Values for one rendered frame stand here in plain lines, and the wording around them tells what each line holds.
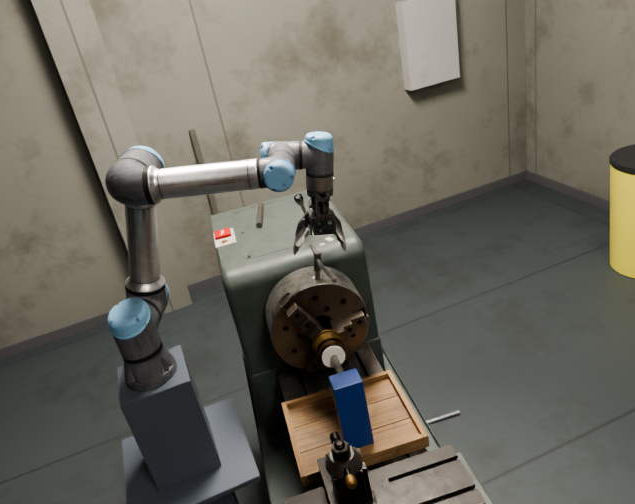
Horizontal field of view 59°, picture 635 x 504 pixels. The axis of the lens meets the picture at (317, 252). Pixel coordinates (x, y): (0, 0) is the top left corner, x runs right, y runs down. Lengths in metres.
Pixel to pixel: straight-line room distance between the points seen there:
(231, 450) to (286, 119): 2.79
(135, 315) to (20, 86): 2.59
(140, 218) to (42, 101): 2.46
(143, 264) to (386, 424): 0.83
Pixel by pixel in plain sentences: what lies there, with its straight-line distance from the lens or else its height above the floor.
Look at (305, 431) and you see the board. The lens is 1.71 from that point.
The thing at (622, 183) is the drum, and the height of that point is 0.63.
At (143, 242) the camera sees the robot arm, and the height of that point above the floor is 1.48.
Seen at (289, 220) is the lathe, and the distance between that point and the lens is 2.08.
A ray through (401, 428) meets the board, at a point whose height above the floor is 0.88.
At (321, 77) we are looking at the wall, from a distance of 4.24.
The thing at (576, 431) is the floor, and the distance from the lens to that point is 2.91.
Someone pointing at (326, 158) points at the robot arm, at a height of 1.62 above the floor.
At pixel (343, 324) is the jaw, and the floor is 1.10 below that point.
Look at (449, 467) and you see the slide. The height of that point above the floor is 0.97.
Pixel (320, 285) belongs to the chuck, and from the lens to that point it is 1.67.
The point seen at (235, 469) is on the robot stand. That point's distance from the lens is 1.87.
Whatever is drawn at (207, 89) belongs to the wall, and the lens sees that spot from 4.03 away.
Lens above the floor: 2.08
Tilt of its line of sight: 27 degrees down
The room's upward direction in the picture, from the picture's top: 12 degrees counter-clockwise
